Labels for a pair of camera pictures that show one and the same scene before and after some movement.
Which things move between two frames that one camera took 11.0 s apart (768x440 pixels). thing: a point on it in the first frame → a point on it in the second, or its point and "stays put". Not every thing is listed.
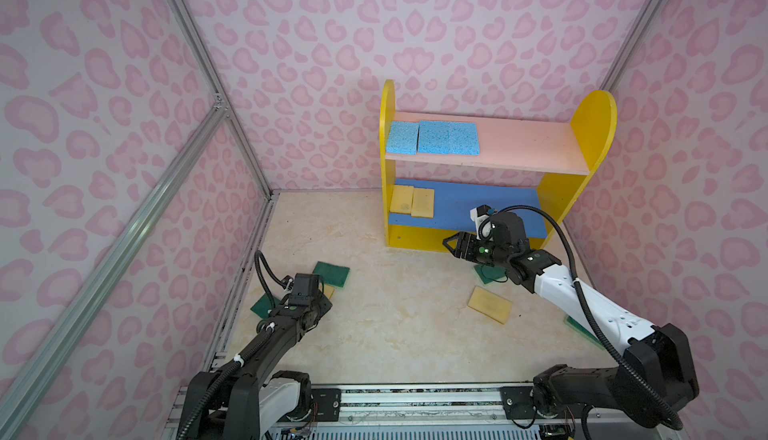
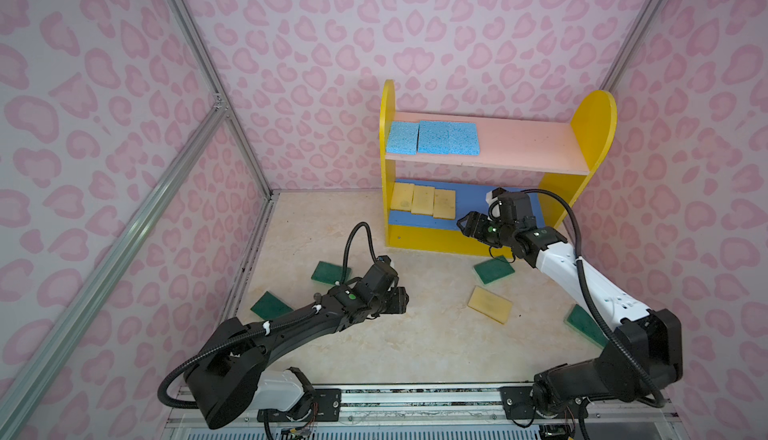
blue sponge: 403,138 stays put
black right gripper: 463,239 → 478,229
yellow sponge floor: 490,304 stays put
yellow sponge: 423,204 stays put
